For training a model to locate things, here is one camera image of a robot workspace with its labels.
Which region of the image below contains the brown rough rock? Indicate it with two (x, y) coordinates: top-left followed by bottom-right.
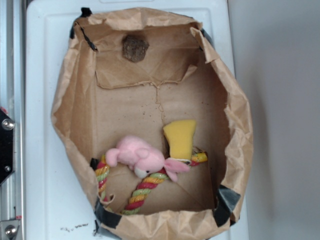
(122, 35), (150, 63)

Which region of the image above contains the yellow sponge piece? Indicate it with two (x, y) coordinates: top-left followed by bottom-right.
(163, 119), (197, 160)

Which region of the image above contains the pink plush bunny toy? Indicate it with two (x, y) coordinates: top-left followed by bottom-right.
(105, 135), (190, 182)

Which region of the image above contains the brown paper bag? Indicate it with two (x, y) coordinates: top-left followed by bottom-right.
(51, 7), (253, 240)

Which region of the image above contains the multicolour twisted rope toy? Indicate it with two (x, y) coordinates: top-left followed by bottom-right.
(93, 151), (208, 216)

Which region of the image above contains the black metal bracket with bolts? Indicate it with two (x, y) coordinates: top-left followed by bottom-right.
(0, 106), (15, 185)

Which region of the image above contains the aluminium frame rail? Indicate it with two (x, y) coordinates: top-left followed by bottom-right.
(0, 0), (28, 240)

